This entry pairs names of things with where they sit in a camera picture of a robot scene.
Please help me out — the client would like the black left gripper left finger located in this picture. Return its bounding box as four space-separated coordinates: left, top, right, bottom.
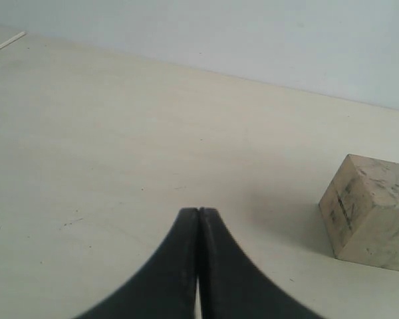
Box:
78 208 199 318

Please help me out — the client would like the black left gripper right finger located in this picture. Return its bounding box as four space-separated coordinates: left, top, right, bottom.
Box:
198 207 318 318

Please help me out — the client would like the largest wooden cube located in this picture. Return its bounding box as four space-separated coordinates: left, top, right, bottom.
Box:
319 154 399 271

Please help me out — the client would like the white strip on table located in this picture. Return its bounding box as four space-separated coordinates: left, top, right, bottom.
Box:
0 31 26 50

